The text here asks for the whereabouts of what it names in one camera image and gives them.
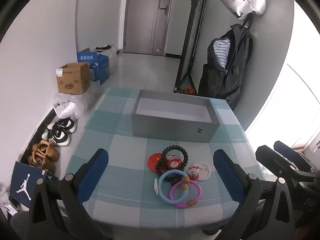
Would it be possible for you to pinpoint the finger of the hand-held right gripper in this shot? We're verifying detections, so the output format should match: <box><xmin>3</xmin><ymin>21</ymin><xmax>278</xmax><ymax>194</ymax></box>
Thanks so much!
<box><xmin>255</xmin><ymin>144</ymin><xmax>301</xmax><ymax>183</ymax></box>
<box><xmin>273</xmin><ymin>141</ymin><xmax>317</xmax><ymax>173</ymax></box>

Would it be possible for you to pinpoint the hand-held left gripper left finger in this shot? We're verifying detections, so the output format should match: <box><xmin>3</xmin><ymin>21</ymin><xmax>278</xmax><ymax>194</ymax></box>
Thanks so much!
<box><xmin>27</xmin><ymin>148</ymin><xmax>110</xmax><ymax>240</ymax></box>

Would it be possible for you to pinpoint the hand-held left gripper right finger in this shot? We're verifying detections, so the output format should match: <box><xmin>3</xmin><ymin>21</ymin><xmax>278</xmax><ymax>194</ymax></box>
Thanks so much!
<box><xmin>213</xmin><ymin>149</ymin><xmax>297</xmax><ymax>240</ymax></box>

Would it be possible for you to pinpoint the white round badge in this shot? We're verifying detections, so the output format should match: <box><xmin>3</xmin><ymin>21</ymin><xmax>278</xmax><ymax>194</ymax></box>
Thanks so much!
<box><xmin>188</xmin><ymin>162</ymin><xmax>211</xmax><ymax>182</ymax></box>

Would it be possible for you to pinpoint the pink beaded ring bracelet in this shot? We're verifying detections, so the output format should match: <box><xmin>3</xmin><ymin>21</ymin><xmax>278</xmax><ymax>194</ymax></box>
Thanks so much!
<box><xmin>169</xmin><ymin>179</ymin><xmax>202</xmax><ymax>208</ymax></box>

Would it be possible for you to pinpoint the blue ring bracelet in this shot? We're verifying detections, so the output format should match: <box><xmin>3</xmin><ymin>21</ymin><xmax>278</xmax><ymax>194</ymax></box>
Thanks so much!
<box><xmin>158</xmin><ymin>170</ymin><xmax>188</xmax><ymax>204</ymax></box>

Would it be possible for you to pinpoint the grey box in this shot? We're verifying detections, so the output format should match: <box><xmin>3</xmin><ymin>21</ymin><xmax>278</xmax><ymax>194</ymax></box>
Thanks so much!
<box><xmin>132</xmin><ymin>89</ymin><xmax>222</xmax><ymax>143</ymax></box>

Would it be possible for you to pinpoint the teal checkered tablecloth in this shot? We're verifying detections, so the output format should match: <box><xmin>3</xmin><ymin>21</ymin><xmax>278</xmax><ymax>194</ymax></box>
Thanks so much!
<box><xmin>66</xmin><ymin>87</ymin><xmax>263</xmax><ymax>229</ymax></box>

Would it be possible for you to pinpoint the red white figure clip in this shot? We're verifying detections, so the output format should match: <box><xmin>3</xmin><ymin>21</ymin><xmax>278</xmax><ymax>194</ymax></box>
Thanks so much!
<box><xmin>188</xmin><ymin>166</ymin><xmax>199</xmax><ymax>180</ymax></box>

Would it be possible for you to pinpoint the black white sneaker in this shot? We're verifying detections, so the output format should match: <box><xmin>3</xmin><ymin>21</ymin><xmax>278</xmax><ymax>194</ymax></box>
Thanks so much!
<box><xmin>41</xmin><ymin>127</ymin><xmax>72</xmax><ymax>147</ymax></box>
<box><xmin>47</xmin><ymin>118</ymin><xmax>76</xmax><ymax>133</ymax></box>

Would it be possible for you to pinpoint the red round badge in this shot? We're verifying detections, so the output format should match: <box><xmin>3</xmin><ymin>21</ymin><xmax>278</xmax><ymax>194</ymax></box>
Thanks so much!
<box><xmin>148</xmin><ymin>152</ymin><xmax>165</xmax><ymax>173</ymax></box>

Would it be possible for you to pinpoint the dark blue shoe box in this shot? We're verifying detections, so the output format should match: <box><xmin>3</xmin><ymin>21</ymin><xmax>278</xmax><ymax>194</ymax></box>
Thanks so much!
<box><xmin>9</xmin><ymin>161</ymin><xmax>59</xmax><ymax>207</ymax></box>

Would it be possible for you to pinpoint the white plastic bag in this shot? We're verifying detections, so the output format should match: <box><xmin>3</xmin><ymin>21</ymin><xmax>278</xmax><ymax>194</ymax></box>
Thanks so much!
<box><xmin>54</xmin><ymin>94</ymin><xmax>83</xmax><ymax>119</ymax></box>

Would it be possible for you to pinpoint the clear plastic bag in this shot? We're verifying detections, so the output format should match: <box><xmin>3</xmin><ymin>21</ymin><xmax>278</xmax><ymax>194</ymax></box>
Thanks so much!
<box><xmin>82</xmin><ymin>80</ymin><xmax>103</xmax><ymax>110</ymax></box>

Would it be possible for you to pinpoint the brown cardboard box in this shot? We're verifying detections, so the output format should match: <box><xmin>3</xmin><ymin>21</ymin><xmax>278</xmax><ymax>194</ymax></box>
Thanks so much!
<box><xmin>56</xmin><ymin>62</ymin><xmax>90</xmax><ymax>95</ymax></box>

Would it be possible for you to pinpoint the blue cardboard box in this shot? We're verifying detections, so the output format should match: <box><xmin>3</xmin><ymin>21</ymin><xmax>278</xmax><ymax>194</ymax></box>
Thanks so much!
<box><xmin>77</xmin><ymin>48</ymin><xmax>110</xmax><ymax>85</ymax></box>

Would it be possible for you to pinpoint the black hanging jacket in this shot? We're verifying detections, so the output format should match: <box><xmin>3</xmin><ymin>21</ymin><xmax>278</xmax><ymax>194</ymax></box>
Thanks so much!
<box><xmin>198</xmin><ymin>23</ymin><xmax>253</xmax><ymax>108</ymax></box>

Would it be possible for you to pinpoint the white bag with dark items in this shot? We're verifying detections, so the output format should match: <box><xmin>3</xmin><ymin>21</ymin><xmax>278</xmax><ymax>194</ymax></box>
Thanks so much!
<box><xmin>94</xmin><ymin>44</ymin><xmax>118</xmax><ymax>73</ymax></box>

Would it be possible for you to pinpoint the striped shirt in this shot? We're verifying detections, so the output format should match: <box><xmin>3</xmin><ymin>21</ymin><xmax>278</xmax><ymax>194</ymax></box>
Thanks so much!
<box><xmin>214</xmin><ymin>39</ymin><xmax>231</xmax><ymax>68</ymax></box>

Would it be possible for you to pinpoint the grey door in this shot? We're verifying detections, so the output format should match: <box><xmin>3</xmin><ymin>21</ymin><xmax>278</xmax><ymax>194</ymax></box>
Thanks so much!
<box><xmin>124</xmin><ymin>0</ymin><xmax>190</xmax><ymax>55</ymax></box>

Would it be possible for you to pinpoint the black metal frame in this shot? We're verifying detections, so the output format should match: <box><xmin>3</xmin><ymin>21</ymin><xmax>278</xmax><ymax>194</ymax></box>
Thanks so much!
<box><xmin>174</xmin><ymin>0</ymin><xmax>210</xmax><ymax>94</ymax></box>

